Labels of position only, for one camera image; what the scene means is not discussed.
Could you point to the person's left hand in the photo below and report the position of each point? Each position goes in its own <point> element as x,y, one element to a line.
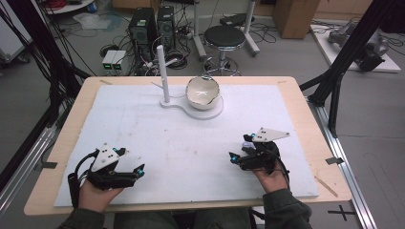
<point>94,198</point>

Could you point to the person's legs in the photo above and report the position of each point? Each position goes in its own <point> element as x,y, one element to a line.
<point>178,220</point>

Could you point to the thin wooden stick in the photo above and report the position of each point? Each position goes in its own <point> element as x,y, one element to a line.
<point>326,187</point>

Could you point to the aluminium rail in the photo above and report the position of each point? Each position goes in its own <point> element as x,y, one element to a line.
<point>25,168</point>
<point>347,165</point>

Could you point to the small white box green display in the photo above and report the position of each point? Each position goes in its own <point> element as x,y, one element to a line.
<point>108,60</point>
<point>118,60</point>

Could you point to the grey tape piece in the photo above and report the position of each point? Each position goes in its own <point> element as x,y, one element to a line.
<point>334,160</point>
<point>48,165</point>

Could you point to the white foam board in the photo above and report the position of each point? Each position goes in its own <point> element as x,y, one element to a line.
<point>187,143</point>

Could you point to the black tape cross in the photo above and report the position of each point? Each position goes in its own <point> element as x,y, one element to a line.
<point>341,212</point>

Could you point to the black computer tower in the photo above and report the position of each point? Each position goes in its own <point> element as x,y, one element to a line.
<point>166,27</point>
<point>142,30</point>

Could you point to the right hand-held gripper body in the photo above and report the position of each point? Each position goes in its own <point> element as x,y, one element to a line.
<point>264,157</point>

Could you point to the white platform with grey device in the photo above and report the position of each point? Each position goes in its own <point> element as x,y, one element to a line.
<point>359,44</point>

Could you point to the brown cardboard box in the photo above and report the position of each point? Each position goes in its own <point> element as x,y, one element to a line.
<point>296,17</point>

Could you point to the black round stool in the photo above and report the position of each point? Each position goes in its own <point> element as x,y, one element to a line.
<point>224,37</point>

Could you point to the black metal frame stand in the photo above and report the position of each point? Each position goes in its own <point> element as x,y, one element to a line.
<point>345,54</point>

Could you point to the white metal stand legs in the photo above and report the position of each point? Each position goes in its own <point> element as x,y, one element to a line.
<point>251,28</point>

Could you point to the round white table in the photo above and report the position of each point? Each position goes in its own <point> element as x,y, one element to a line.
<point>68,6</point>

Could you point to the person's right hand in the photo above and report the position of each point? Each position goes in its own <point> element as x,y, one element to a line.
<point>273,182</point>

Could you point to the white stand with pole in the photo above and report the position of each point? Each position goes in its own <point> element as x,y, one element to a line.
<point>165,79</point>

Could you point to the white eggshell-shaped bowl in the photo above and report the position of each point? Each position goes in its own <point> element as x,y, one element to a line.
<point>202,93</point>

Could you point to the clear plastic bag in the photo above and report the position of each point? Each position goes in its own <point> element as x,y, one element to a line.
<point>92,21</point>

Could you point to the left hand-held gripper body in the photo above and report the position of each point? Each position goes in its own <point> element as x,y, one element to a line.
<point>103,160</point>

